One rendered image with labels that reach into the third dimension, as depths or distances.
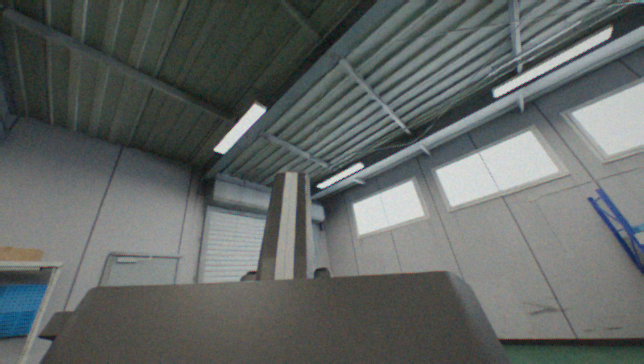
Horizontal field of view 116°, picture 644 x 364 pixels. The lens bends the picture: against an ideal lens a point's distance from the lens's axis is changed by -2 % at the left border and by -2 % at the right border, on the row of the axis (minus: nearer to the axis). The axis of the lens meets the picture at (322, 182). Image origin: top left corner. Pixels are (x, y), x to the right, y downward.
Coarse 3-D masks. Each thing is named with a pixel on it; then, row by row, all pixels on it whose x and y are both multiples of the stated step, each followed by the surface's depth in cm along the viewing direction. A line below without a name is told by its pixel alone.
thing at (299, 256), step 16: (304, 176) 11; (304, 192) 10; (304, 208) 9; (288, 224) 8; (304, 224) 8; (288, 240) 7; (304, 240) 7; (288, 256) 7; (304, 256) 7; (288, 272) 7; (304, 272) 7; (320, 272) 7
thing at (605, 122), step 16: (608, 96) 335; (624, 96) 322; (640, 96) 310; (576, 112) 356; (592, 112) 342; (608, 112) 330; (624, 112) 318; (640, 112) 307; (592, 128) 338; (608, 128) 326; (624, 128) 314; (640, 128) 303; (592, 144) 336; (608, 144) 322; (624, 144) 310; (640, 144) 300
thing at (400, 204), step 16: (384, 192) 573; (400, 192) 542; (416, 192) 515; (368, 208) 594; (384, 208) 560; (400, 208) 531; (416, 208) 505; (368, 224) 581; (384, 224) 549; (400, 224) 522
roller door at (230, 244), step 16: (208, 208) 435; (224, 208) 461; (208, 224) 423; (224, 224) 450; (240, 224) 477; (256, 224) 507; (208, 240) 414; (224, 240) 438; (240, 240) 462; (256, 240) 490; (208, 256) 403; (224, 256) 424; (240, 256) 449; (256, 256) 476; (208, 272) 392; (224, 272) 412; (240, 272) 435
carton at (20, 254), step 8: (0, 248) 220; (8, 248) 223; (16, 248) 227; (24, 248) 231; (0, 256) 218; (8, 256) 222; (16, 256) 225; (24, 256) 229; (32, 256) 233; (40, 256) 249
